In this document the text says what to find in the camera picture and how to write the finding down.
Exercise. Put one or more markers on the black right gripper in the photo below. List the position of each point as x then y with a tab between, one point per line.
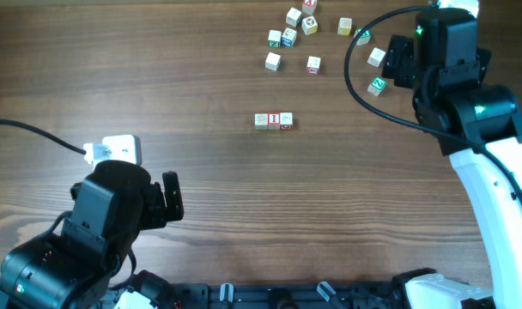
399	62

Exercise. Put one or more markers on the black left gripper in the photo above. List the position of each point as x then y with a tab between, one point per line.
156	214

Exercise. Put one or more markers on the wooden block blue side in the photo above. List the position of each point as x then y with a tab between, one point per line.
261	121

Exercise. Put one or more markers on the wooden block red letter side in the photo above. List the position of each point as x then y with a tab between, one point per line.
286	121

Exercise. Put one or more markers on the wooden block red letter I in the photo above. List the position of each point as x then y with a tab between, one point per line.
274	121

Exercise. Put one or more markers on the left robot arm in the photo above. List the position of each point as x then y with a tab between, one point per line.
71	263

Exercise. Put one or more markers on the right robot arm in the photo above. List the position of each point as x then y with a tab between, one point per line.
479	129

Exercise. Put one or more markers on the plain pale wooden block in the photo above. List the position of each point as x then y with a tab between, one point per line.
376	57

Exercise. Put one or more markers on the wooden block green letter Z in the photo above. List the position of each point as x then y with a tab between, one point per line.
376	86

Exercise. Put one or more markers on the wooden block red bottom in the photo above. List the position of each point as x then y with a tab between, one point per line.
313	65

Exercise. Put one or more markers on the wooden block yellow picture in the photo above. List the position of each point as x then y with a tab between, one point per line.
309	25

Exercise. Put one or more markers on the wooden block red letter X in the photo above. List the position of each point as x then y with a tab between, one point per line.
309	6

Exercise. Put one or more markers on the wooden block blue picture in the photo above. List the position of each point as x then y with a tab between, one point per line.
289	36

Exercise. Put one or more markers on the wooden block green Z side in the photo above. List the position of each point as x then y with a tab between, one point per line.
274	38

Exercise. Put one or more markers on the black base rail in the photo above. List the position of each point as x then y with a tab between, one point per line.
287	296

